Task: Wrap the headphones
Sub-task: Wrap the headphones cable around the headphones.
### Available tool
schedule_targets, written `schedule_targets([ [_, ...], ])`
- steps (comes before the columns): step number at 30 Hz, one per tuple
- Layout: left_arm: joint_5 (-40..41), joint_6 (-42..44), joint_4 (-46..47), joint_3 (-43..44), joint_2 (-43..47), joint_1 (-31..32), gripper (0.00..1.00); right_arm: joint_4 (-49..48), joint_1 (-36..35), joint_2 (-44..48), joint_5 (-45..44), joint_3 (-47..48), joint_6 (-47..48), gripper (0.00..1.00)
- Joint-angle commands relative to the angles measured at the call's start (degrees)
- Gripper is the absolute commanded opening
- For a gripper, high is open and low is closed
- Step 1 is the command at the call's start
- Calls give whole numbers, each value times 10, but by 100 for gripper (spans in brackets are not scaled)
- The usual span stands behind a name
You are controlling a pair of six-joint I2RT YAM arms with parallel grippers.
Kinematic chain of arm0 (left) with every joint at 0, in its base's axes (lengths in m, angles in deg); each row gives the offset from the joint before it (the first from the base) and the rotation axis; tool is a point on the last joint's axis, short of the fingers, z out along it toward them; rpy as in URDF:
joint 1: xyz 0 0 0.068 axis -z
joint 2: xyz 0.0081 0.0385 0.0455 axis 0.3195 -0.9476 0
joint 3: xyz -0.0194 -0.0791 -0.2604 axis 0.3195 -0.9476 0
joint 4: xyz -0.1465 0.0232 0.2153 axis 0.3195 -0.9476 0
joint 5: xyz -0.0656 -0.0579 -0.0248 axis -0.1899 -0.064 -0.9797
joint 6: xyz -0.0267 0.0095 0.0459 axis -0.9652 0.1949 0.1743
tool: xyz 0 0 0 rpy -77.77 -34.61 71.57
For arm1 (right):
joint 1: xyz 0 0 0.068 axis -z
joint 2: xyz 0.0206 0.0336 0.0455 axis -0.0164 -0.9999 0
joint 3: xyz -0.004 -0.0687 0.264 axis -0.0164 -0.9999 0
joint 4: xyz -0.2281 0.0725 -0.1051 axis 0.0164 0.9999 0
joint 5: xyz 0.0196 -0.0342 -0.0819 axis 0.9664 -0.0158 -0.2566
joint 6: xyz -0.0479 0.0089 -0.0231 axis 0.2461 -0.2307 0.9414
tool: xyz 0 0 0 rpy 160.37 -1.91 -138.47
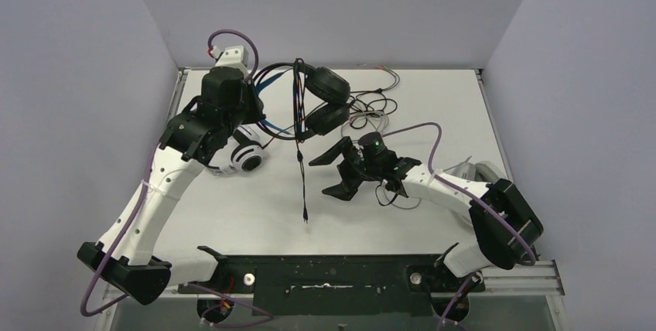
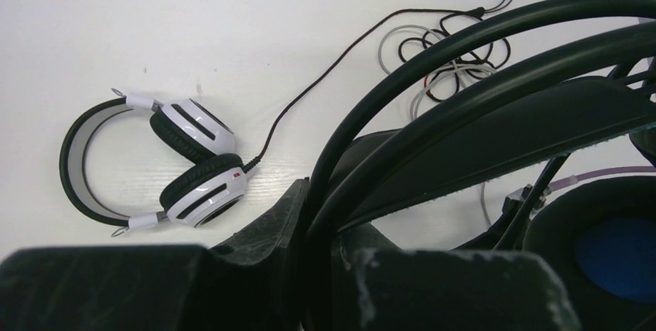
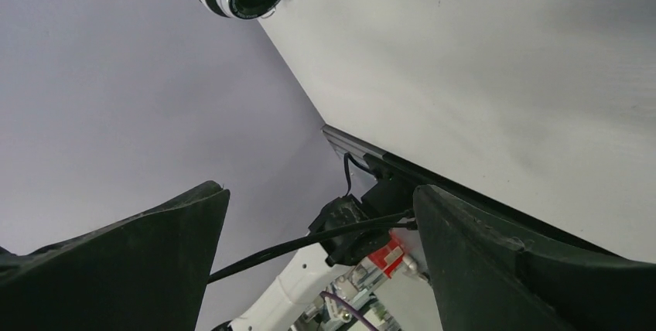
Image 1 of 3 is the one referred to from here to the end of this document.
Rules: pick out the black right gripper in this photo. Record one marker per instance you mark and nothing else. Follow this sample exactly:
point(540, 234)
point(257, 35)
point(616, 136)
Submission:
point(342, 147)

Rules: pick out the grey white headphones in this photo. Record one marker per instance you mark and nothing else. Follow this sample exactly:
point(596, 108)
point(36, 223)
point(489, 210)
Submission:
point(482, 171)

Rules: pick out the black headphones with blue band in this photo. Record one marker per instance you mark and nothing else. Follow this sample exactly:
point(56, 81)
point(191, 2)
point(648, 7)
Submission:
point(320, 100)

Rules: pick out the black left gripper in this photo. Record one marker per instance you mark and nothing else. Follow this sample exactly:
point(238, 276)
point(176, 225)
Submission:
point(225, 108)

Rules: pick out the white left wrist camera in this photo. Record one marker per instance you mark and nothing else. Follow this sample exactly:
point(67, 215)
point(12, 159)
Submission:
point(233, 57)

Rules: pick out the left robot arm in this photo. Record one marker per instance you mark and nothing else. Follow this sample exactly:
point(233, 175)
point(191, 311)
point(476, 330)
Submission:
point(124, 256)

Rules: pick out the white and black headphones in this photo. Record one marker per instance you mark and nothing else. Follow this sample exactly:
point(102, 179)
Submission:
point(247, 156)

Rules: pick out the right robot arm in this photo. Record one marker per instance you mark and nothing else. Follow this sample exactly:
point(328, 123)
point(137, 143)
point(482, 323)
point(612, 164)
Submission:
point(505, 228)

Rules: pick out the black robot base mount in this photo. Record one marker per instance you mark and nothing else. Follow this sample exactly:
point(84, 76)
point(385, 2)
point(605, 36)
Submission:
point(336, 285)

